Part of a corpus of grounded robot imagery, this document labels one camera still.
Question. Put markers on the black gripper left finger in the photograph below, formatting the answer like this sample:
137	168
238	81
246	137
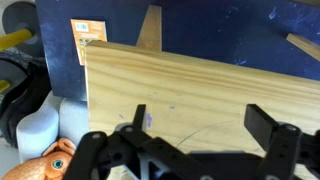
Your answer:
100	150

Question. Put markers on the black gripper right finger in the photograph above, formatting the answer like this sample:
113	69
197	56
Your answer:
263	126

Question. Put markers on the grey fabric sofa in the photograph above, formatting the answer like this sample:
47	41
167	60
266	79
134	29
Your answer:
43	126

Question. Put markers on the orange squid plush toy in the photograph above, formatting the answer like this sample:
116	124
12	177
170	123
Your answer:
36	166

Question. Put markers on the light wooden side table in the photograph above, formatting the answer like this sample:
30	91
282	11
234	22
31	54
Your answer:
200	90

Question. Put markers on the dark blue floor mat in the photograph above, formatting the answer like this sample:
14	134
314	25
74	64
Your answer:
216	30

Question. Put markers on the orange printed label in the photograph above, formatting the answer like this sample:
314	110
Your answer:
88	38

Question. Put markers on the yellow rod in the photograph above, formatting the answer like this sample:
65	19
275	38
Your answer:
13	38
3	86

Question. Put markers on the grey round disc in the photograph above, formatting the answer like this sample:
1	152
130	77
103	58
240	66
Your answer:
20	18

